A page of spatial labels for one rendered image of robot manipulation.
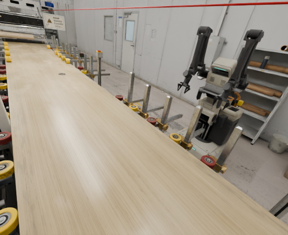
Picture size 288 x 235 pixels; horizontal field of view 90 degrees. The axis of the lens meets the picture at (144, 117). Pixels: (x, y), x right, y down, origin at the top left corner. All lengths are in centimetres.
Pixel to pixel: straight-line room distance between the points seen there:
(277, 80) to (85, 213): 339
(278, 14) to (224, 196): 322
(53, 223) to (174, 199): 45
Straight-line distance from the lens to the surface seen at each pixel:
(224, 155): 99
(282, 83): 349
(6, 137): 107
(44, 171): 81
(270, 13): 366
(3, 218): 72
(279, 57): 350
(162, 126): 119
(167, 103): 111
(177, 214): 68
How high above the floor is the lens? 148
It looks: 30 degrees down
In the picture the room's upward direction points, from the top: 9 degrees clockwise
